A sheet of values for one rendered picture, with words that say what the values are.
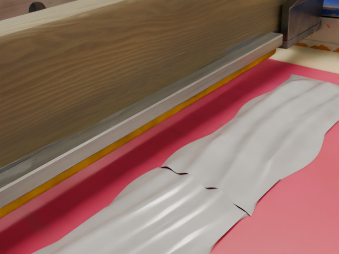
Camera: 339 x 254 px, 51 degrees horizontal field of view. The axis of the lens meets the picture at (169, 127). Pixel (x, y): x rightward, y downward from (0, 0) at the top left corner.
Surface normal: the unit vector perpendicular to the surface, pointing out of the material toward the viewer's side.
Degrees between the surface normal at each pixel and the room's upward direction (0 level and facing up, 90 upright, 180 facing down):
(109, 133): 90
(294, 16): 90
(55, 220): 0
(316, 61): 0
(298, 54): 0
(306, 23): 90
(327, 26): 90
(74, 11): 27
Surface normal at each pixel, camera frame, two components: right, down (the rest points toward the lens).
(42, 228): -0.10, -0.85
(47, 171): 0.72, 0.30
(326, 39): -0.69, 0.43
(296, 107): 0.24, -0.56
